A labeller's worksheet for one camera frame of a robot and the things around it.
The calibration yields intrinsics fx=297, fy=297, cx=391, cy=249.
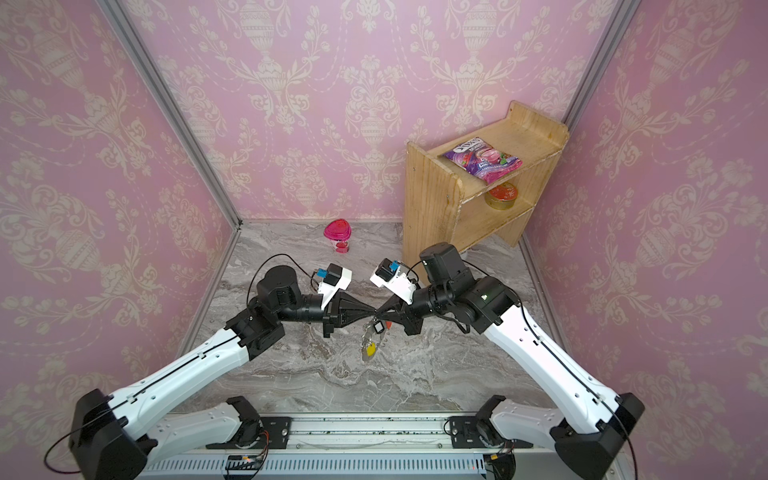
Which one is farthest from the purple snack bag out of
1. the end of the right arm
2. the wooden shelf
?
the end of the right arm

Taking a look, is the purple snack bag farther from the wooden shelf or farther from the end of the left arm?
the end of the left arm

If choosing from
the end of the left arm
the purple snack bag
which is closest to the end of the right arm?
the end of the left arm

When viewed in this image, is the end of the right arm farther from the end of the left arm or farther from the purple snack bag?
the purple snack bag

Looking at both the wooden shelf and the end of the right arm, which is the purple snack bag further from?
the end of the right arm

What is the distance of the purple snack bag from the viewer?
713 millimetres
